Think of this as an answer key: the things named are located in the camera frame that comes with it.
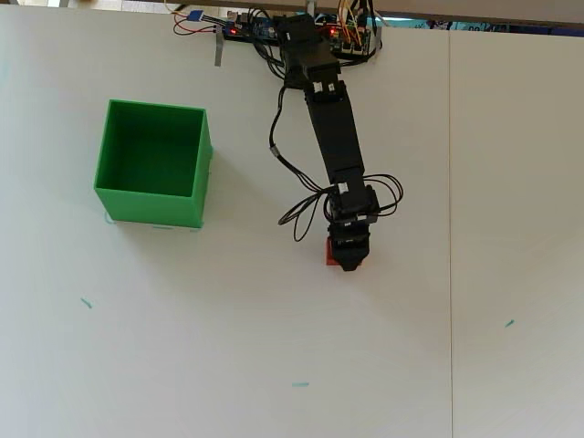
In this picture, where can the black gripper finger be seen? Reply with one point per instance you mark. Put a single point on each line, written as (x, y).
(341, 259)
(358, 257)

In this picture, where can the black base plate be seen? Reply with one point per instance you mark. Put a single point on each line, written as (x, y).
(242, 39)

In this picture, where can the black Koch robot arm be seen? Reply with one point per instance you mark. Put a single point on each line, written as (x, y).
(335, 132)

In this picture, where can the red block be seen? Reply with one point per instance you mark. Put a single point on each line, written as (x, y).
(328, 255)

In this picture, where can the grey tape strip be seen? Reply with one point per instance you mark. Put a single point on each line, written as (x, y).
(218, 45)

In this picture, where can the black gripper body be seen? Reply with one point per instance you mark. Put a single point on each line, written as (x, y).
(349, 235)

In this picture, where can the green open bin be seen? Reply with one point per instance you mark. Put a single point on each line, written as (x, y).
(150, 207)

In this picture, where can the blue controller circuit board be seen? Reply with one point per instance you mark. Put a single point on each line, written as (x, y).
(262, 31)

